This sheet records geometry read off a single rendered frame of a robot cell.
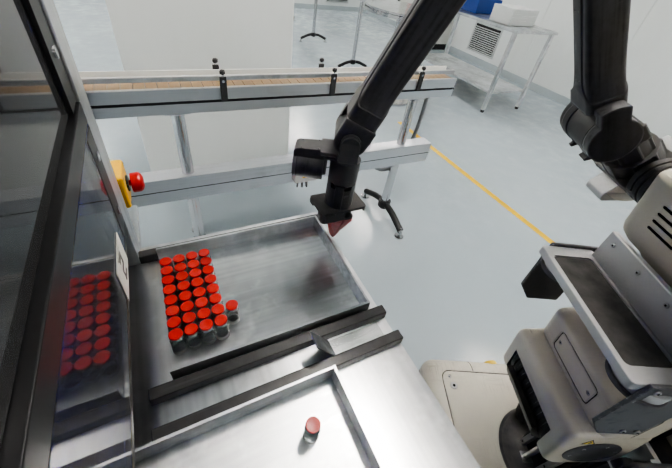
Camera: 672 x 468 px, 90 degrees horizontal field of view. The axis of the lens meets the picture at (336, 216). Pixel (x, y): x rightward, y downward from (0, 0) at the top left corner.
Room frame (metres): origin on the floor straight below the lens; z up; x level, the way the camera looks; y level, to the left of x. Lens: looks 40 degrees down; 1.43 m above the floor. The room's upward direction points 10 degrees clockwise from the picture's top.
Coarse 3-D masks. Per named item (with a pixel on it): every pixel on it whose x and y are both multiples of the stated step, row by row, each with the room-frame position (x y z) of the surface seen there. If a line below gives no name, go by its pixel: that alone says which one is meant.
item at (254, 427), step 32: (288, 384) 0.21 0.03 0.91; (320, 384) 0.24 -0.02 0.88; (224, 416) 0.16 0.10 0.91; (256, 416) 0.18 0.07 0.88; (288, 416) 0.18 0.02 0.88; (320, 416) 0.19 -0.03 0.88; (352, 416) 0.19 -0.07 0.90; (160, 448) 0.12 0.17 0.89; (192, 448) 0.13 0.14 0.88; (224, 448) 0.13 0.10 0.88; (256, 448) 0.14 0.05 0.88; (288, 448) 0.14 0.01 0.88; (320, 448) 0.15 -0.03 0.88; (352, 448) 0.16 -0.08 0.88
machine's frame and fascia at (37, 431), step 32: (64, 160) 0.28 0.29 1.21; (64, 192) 0.23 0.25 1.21; (64, 224) 0.19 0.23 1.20; (64, 256) 0.17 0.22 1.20; (64, 288) 0.14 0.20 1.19; (32, 320) 0.10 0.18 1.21; (64, 320) 0.12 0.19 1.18; (128, 320) 0.23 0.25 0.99; (32, 352) 0.08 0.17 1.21; (128, 352) 0.19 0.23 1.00; (32, 384) 0.07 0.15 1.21; (32, 416) 0.05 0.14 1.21; (0, 448) 0.04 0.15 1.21; (32, 448) 0.04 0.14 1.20
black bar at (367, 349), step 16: (384, 336) 0.33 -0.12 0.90; (400, 336) 0.33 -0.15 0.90; (352, 352) 0.29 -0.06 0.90; (368, 352) 0.29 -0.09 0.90; (304, 368) 0.25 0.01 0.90; (320, 368) 0.25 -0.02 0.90; (272, 384) 0.22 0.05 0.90; (224, 400) 0.18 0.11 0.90; (240, 400) 0.19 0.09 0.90; (192, 416) 0.16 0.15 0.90; (208, 416) 0.16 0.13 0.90; (160, 432) 0.13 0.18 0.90
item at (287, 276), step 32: (288, 224) 0.56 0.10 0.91; (320, 224) 0.57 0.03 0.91; (160, 256) 0.42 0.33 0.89; (224, 256) 0.46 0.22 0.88; (256, 256) 0.48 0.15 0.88; (288, 256) 0.49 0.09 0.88; (320, 256) 0.51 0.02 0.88; (224, 288) 0.38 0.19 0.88; (256, 288) 0.39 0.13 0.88; (288, 288) 0.41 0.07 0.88; (320, 288) 0.42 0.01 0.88; (352, 288) 0.43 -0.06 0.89; (256, 320) 0.33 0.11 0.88; (288, 320) 0.34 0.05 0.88; (320, 320) 0.33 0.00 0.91; (192, 352) 0.25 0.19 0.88; (224, 352) 0.24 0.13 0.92
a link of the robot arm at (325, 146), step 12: (300, 144) 0.54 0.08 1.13; (312, 144) 0.55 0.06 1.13; (324, 144) 0.55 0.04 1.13; (348, 144) 0.50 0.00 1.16; (360, 144) 0.51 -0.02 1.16; (300, 156) 0.53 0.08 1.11; (312, 156) 0.53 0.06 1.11; (324, 156) 0.53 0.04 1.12; (336, 156) 0.52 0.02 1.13; (348, 156) 0.50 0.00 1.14; (300, 168) 0.52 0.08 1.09; (312, 168) 0.52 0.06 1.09
